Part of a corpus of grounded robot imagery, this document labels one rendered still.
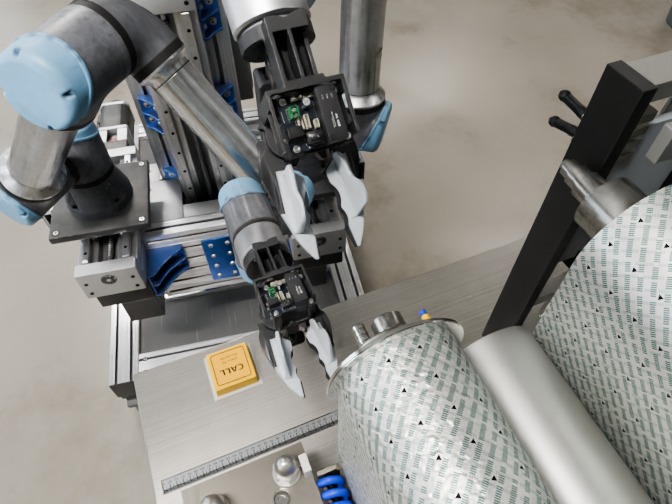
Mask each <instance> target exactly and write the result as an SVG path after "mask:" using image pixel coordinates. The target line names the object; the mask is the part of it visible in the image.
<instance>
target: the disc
mask: <svg viewBox="0 0 672 504"><path fill-rule="evenodd" d="M428 329H445V330H448V331H450V332H452V333H453V335H454V336H455V338H456V340H457V341H458V343H459V345H460V344H461V342H462V339H463V335H464V331H463V328H462V326H461V325H460V323H459V322H457V321H456V320H453V319H449V318H430V319H424V320H420V321H416V322H412V323H409V324H406V325H404V326H401V327H398V328H396V329H394V330H391V331H389V332H387V333H385V334H383V335H381V336H379V337H377V338H376V339H374V340H372V341H370V342H369V343H367V344H366V345H364V346H363V347H361V348H360V349H358V350H357V351H355V352H354V353H353V354H352V355H350V356H349V357H348V358H347V359H346V360H345V361H344V362H342V363H341V364H340V365H339V367H338V368H337V369H336V370H335V371H334V373H333V374H332V376H331V377H330V379H329V381H328V384H327V387H326V392H327V395H328V397H329V399H330V400H331V401H332V402H334V403H337V404H338V390H339V385H340V383H341V381H342V379H343V377H344V376H345V375H346V374H347V372H348V371H349V370H350V369H351V368H352V367H353V366H354V365H356V364H357V363H358V362H359V361H360V360H362V359H363V358H364V357H366V356H367V355H369V354H370V353H372V352H373V351H375V350H376V349H378V348H380V347H382V346H383V345H385V344H387V343H389V342H391V341H393V340H396V339H398V338H400V337H403V336H406V335H408V334H411V333H415V332H418V331H422V330H428Z"/></svg>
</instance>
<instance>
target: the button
mask: <svg viewBox="0 0 672 504"><path fill-rule="evenodd" d="M206 359H207V363H208V366H209V370H210V374H211V377H212V381H213V384H214V388H215V391H216V393H217V395H218V396H221V395H224V394H227V393H229V392H232V391H235V390H237V389H240V388H243V387H245V386H248V385H251V384H253V383H256V382H258V378H257V375H256V372H255V369H254V366H253V363H252V360H251V357H250V354H249V351H248V348H247V345H246V343H245V342H243V343H240V344H237V345H234V346H232V347H229V348H226V349H223V350H220V351H217V352H215V353H212V354H209V355H207V356H206Z"/></svg>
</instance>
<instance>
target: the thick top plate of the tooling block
mask: <svg viewBox="0 0 672 504"><path fill-rule="evenodd" d="M304 453H305V451H304V448H303V445H302V443H301V442H298V443H296V444H294V445H291V446H289V447H286V448H284V449H281V450H279V451H276V452H274V453H272V454H269V455H267V456H264V457H262V458H259V459H257V460H255V461H252V462H250V463H247V464H245V465H242V466H240V467H237V468H235V469H233V470H230V471H228V472H225V473H223V474H220V475H218V476H216V477H213V478H211V479H208V480H206V481H203V482H201V483H199V484H196V485H194V486H191V487H189V488H186V489H184V490H182V491H181V495H182V500H183V504H200V502H201V500H202V499H203V498H204V497H205V496H206V495H208V494H216V495H222V496H224V497H225V498H226V499H227V500H228V501H229V503H230V504H324V503H323V500H322V498H321V495H320V492H319V489H318V487H317V484H316V481H315V478H314V476H313V473H312V475H310V476H308V477H306V478H305V477H304V474H303V471H302V468H301V477H300V479H299V481H298V482H297V483H296V484H295V485H294V486H292V487H288V488H284V487H280V486H279V485H277V484H276V483H275V481H274V479H273V475H272V471H273V468H272V467H273V464H274V463H275V461H276V459H277V458H278V457H279V456H281V455H283V454H288V455H290V456H294V458H295V459H296V460H297V461H298V463H299V464H300V462H299V458H298V456H299V455H301V454H304Z"/></svg>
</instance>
